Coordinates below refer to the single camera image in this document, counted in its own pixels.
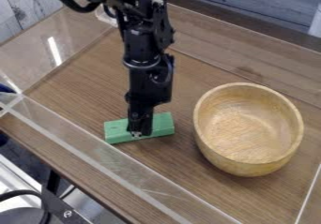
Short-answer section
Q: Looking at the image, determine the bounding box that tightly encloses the clear acrylic front wall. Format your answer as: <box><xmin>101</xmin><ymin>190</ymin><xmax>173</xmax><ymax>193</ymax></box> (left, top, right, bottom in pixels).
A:
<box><xmin>0</xmin><ymin>83</ymin><xmax>241</xmax><ymax>224</ymax></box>

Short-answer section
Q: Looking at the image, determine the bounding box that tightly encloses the green rectangular block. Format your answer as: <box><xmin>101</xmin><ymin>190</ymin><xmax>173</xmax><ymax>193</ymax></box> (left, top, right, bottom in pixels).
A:
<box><xmin>105</xmin><ymin>112</ymin><xmax>174</xmax><ymax>144</ymax></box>

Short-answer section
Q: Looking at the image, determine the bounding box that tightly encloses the brown wooden bowl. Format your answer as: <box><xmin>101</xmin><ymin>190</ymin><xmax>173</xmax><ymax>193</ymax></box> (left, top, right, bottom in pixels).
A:
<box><xmin>193</xmin><ymin>82</ymin><xmax>305</xmax><ymax>177</ymax></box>

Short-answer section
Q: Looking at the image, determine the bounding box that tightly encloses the black metal bracket with screw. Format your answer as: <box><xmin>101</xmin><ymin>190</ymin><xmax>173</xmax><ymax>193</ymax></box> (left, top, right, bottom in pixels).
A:
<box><xmin>40</xmin><ymin>189</ymin><xmax>93</xmax><ymax>224</ymax></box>

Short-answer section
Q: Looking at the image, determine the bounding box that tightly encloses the black cable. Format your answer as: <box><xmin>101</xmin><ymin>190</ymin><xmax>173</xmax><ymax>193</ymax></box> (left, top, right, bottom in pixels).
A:
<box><xmin>0</xmin><ymin>189</ymin><xmax>52</xmax><ymax>224</ymax></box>

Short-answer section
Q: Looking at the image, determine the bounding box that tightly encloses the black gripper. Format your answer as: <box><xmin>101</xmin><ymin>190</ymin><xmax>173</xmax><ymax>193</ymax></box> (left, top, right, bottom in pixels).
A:
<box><xmin>123</xmin><ymin>53</ymin><xmax>174</xmax><ymax>138</ymax></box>

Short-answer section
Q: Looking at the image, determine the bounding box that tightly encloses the clear acrylic corner bracket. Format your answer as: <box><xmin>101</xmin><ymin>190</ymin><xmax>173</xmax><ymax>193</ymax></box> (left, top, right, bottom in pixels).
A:
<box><xmin>94</xmin><ymin>6</ymin><xmax>118</xmax><ymax>27</ymax></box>

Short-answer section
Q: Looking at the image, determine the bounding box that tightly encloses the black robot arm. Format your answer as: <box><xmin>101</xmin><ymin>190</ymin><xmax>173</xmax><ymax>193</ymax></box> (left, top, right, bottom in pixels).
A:
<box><xmin>60</xmin><ymin>0</ymin><xmax>174</xmax><ymax>136</ymax></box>

